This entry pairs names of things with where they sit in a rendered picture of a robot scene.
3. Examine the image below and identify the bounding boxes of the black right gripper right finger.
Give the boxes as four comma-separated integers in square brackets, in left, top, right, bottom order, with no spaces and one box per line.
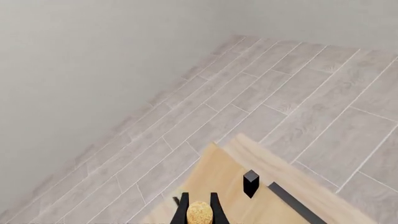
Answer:
[210,192,231,224]

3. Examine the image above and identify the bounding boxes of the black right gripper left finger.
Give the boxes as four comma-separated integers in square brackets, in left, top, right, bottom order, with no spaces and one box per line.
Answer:
[170,192,190,224]

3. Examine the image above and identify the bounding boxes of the dark grey flat bar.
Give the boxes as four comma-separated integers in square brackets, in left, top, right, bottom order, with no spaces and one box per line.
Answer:
[267,181,328,224]

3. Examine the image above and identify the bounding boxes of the black square post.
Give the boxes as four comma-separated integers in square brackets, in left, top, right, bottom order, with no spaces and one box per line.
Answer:
[243,169,260,200]

